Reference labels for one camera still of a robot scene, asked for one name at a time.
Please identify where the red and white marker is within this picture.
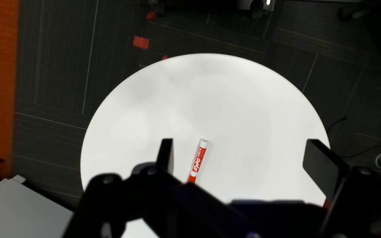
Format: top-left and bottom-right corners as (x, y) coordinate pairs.
(186, 138), (210, 185)

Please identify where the red floor tape piece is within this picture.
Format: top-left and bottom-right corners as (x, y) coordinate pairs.
(131, 36), (151, 52)

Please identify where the light grey flat box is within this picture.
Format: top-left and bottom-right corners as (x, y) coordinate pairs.
(0, 175), (75, 238)

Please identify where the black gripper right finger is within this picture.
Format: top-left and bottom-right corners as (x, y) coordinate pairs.
(302, 138), (350, 209)

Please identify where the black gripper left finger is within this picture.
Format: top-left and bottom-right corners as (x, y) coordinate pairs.
(156, 138), (175, 173)

